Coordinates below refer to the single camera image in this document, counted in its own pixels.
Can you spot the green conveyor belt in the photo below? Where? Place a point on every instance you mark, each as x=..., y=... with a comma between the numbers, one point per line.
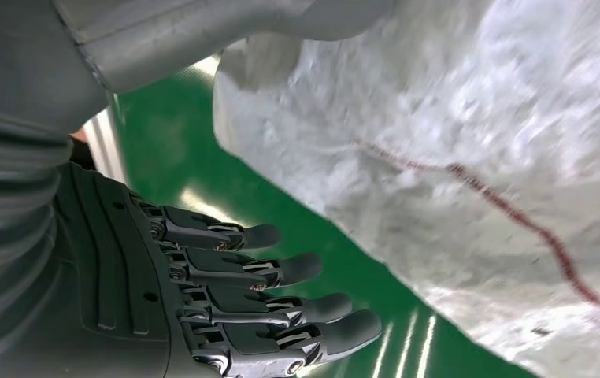
x=175, y=146

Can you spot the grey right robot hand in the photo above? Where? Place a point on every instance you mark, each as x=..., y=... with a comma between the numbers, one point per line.
x=122, y=41

